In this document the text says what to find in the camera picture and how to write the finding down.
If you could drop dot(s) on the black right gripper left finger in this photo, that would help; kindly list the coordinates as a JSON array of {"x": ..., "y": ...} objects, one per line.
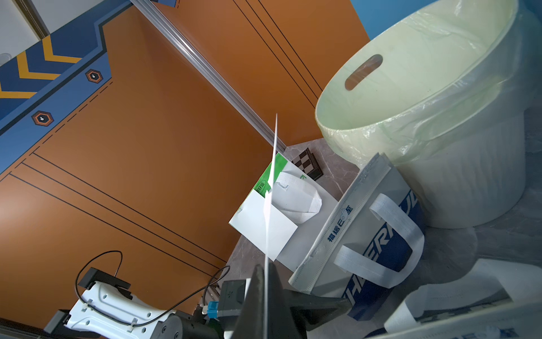
[{"x": 251, "y": 323}]

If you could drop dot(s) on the pale green trash bin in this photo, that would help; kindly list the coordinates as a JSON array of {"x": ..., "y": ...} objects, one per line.
[{"x": 443, "y": 93}]

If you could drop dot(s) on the aluminium corner post left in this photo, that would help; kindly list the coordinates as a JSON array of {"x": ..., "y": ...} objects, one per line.
[{"x": 197, "y": 60}]

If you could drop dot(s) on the blue white bag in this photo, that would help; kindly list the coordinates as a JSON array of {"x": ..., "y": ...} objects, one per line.
[
  {"x": 496, "y": 299},
  {"x": 371, "y": 242}
]

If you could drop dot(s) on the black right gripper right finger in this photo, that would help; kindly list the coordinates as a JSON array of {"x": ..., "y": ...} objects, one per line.
[{"x": 280, "y": 321}]

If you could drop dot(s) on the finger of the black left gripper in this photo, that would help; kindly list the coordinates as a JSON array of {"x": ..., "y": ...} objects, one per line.
[{"x": 311, "y": 312}]

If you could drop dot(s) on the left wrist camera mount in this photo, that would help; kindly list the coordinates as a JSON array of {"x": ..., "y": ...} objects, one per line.
[{"x": 227, "y": 309}]

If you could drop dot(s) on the white receipt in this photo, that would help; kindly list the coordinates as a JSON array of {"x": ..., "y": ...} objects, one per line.
[
  {"x": 250, "y": 221},
  {"x": 267, "y": 215}
]

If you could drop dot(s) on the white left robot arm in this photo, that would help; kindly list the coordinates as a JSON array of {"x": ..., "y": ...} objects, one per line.
[{"x": 107, "y": 309}]

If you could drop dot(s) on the green white paper bag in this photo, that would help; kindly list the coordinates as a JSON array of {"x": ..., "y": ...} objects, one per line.
[{"x": 303, "y": 201}]

